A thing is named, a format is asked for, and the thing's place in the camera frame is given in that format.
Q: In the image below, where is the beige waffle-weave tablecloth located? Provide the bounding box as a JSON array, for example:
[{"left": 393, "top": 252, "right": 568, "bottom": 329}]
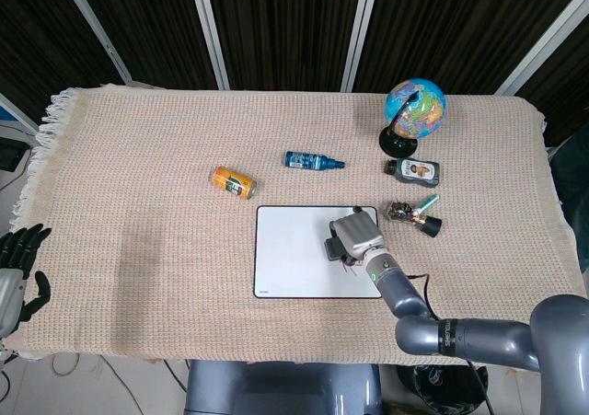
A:
[{"left": 7, "top": 83, "right": 579, "bottom": 375}]

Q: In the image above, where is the dark sauce bottle with label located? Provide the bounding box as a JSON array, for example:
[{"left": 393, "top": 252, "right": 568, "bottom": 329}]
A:
[{"left": 381, "top": 157, "right": 441, "bottom": 188}]

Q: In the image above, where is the green marker pen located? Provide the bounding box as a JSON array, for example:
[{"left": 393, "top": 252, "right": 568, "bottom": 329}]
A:
[{"left": 413, "top": 193, "right": 441, "bottom": 217}]

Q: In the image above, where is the white erasable writing board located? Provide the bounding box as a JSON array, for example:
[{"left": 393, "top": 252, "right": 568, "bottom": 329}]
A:
[{"left": 252, "top": 204, "right": 386, "bottom": 300}]

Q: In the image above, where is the black bagged trash bin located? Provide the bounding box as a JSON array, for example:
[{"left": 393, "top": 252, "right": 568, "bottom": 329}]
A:
[{"left": 396, "top": 363, "right": 489, "bottom": 415}]

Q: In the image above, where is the dark grey board eraser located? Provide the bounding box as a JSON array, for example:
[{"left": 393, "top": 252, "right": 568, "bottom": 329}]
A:
[{"left": 324, "top": 237, "right": 345, "bottom": 262}]

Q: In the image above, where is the orange drink can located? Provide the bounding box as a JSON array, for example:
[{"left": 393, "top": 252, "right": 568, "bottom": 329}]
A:
[{"left": 211, "top": 165, "right": 259, "bottom": 201}]

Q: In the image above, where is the black box device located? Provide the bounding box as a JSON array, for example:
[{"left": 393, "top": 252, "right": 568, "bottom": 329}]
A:
[{"left": 0, "top": 139, "right": 28, "bottom": 173}]

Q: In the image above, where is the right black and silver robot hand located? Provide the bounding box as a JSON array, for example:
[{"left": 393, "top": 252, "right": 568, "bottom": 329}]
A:
[{"left": 324, "top": 206, "right": 387, "bottom": 269}]

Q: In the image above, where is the black chair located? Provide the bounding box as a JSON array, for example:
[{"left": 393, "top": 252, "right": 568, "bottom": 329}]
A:
[{"left": 546, "top": 133, "right": 589, "bottom": 250}]

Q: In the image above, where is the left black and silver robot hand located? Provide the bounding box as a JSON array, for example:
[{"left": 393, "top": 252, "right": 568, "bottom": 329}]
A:
[{"left": 0, "top": 224, "right": 53, "bottom": 339}]

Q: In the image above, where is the small globe on black stand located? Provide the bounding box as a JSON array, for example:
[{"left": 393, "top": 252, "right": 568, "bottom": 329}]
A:
[{"left": 378, "top": 78, "right": 448, "bottom": 156}]

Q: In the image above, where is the small glass bottle black cap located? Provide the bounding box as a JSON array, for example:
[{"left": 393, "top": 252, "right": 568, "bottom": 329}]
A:
[{"left": 385, "top": 199, "right": 443, "bottom": 239}]

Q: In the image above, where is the blue spray bottle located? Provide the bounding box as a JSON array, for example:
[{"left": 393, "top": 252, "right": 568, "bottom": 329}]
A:
[{"left": 283, "top": 150, "right": 347, "bottom": 171}]

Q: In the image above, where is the silver partition post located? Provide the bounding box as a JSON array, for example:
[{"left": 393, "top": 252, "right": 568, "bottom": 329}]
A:
[
  {"left": 494, "top": 0, "right": 589, "bottom": 97},
  {"left": 187, "top": 0, "right": 230, "bottom": 90},
  {"left": 340, "top": 0, "right": 382, "bottom": 92},
  {"left": 57, "top": 0, "right": 135, "bottom": 86}
]

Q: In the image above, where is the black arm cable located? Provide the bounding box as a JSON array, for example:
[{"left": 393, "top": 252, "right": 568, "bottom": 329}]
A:
[{"left": 404, "top": 272, "right": 490, "bottom": 415}]

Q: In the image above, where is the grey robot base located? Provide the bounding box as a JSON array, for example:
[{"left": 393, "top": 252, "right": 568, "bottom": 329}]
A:
[{"left": 183, "top": 359, "right": 383, "bottom": 415}]

